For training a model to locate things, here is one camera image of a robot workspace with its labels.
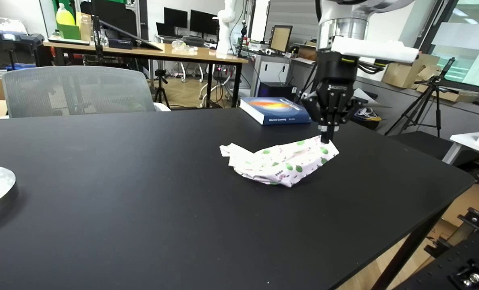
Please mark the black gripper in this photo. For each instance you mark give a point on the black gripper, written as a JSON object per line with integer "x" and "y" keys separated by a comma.
{"x": 333, "y": 85}

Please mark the white cloth with green trees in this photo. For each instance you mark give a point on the white cloth with green trees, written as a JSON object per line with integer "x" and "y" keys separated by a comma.
{"x": 280, "y": 164}

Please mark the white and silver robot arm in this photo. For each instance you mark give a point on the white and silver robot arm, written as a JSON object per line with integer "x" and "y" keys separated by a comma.
{"x": 348, "y": 17}

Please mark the blue hardcover book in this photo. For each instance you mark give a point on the blue hardcover book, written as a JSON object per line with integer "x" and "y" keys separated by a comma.
{"x": 275, "y": 109}

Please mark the cardboard box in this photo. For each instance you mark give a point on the cardboard box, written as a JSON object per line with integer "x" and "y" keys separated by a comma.
{"x": 404, "y": 75}

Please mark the black computer monitor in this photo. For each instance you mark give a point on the black computer monitor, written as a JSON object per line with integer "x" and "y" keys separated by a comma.
{"x": 175, "y": 17}

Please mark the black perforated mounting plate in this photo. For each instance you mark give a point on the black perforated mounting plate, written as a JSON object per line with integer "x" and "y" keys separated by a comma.
{"x": 456, "y": 262}

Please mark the grey mesh office chair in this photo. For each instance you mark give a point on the grey mesh office chair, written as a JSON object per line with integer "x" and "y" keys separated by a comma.
{"x": 70, "y": 90}

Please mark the wooden desk with black legs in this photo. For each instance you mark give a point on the wooden desk with black legs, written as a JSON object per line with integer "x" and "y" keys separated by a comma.
{"x": 162, "y": 51}

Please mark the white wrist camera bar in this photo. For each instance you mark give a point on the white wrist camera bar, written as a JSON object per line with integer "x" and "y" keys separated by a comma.
{"x": 393, "y": 51}

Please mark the black camera tripod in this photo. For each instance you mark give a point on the black camera tripod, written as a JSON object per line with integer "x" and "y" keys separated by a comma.
{"x": 414, "y": 114}

